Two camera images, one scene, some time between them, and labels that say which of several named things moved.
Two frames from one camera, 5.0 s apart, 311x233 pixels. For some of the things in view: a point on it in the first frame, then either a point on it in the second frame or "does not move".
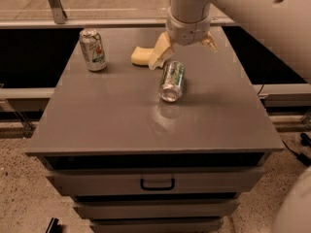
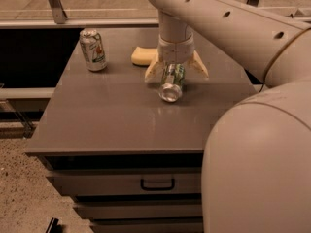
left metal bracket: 54,2 does not move
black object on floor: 53,226 does not move
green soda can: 173,81 does not move
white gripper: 188,33 -> 176,51
